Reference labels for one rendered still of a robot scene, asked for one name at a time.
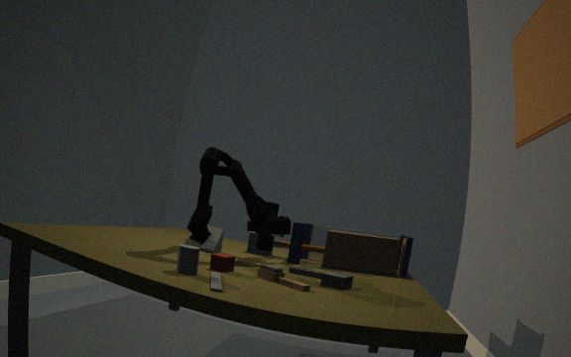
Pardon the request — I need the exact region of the grey flat bar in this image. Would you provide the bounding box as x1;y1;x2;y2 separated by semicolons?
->
210;272;222;293

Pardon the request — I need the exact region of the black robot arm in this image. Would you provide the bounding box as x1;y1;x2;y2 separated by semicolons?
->
187;147;290;244

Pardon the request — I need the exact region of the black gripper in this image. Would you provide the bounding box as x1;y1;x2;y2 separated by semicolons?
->
256;201;279;251

